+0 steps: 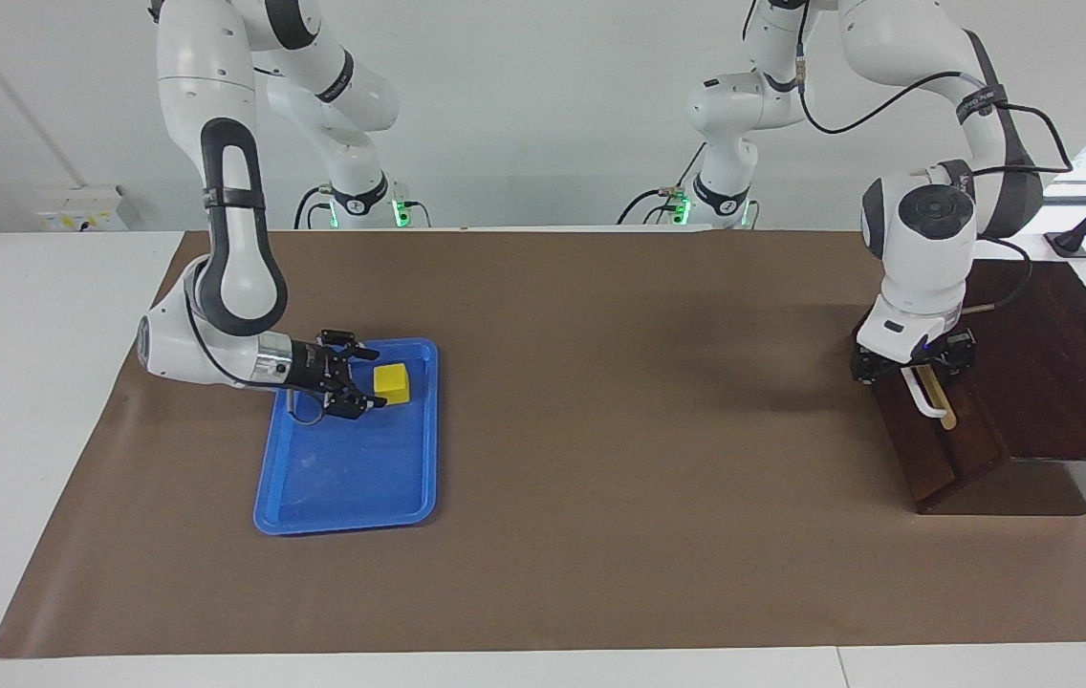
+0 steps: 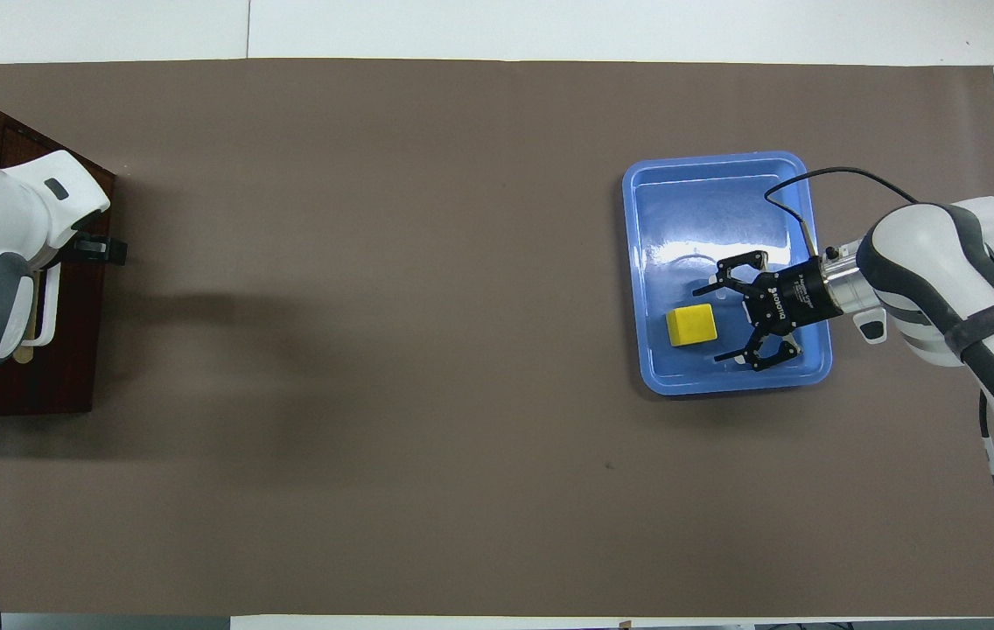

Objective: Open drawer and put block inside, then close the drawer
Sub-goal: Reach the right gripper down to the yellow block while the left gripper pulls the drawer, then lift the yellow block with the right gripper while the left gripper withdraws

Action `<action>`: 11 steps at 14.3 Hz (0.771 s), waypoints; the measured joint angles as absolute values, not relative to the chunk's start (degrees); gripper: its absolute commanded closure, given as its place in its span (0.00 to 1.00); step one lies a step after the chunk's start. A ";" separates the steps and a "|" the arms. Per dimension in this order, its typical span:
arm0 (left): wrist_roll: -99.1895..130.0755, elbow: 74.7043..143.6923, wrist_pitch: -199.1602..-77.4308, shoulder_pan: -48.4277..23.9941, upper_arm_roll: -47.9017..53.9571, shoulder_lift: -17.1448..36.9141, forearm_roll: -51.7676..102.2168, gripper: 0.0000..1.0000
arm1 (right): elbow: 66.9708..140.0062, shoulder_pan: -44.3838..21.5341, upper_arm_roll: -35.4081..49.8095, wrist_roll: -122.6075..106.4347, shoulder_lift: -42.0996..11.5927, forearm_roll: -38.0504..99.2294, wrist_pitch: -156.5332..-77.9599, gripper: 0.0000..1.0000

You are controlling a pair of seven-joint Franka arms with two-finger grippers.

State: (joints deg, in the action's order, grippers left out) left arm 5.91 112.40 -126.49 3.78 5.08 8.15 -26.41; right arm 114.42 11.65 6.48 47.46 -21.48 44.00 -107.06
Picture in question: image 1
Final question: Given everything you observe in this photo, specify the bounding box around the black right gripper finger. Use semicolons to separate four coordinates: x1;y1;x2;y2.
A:
321;387;388;421
316;330;380;362

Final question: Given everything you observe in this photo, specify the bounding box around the blue plastic tray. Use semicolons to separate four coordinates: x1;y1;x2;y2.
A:
252;337;439;536

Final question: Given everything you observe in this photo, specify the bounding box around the yellow cube block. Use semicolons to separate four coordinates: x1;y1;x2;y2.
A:
373;363;410;407

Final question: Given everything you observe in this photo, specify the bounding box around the brown paper table mat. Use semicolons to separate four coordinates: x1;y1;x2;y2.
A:
0;229;1086;660

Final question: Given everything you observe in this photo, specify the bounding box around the dark wooden drawer cabinet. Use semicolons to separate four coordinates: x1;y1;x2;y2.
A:
852;256;1086;517

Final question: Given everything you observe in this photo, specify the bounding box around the black left arm base cable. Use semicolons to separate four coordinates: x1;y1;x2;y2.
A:
617;143;708;227

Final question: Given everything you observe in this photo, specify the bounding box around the black arm base cable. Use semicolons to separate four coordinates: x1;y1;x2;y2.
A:
617;143;708;227
293;184;338;231

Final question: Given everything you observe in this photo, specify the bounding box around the white wall socket box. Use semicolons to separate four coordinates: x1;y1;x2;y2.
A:
34;186;128;232

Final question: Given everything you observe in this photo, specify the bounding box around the black right arm base cable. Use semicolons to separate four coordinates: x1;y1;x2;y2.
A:
293;184;338;231

